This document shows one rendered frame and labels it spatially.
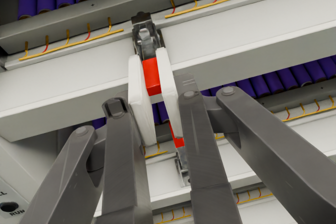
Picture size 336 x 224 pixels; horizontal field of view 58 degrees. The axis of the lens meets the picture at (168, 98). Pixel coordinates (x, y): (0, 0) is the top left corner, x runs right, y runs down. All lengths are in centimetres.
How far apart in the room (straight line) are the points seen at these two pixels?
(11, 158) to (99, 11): 17
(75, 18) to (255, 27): 16
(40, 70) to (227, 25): 18
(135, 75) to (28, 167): 21
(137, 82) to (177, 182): 26
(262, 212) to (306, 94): 25
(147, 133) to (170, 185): 26
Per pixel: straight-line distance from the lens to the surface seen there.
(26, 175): 36
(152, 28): 27
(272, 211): 61
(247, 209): 61
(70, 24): 30
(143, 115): 16
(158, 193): 42
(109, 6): 29
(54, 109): 29
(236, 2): 30
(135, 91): 16
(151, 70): 21
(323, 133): 46
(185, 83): 17
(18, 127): 32
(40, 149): 39
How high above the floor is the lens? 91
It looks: 43 degrees down
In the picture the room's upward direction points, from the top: 17 degrees counter-clockwise
